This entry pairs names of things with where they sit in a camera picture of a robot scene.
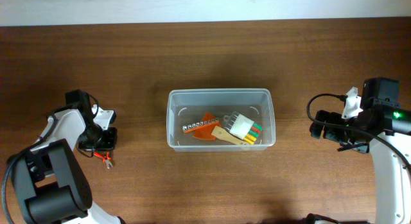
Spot clear plastic container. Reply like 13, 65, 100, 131
166, 89, 276, 152

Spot orange scraper wooden handle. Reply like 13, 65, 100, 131
193, 112, 248, 145

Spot clear screwdriver set case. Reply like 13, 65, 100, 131
223, 112, 263, 144

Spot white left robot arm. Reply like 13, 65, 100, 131
1, 90, 124, 224

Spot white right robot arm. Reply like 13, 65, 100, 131
306, 77, 410, 223

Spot red handled pliers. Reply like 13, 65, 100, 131
93, 151, 113, 169

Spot orange socket rail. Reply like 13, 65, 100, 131
182, 118, 220, 134

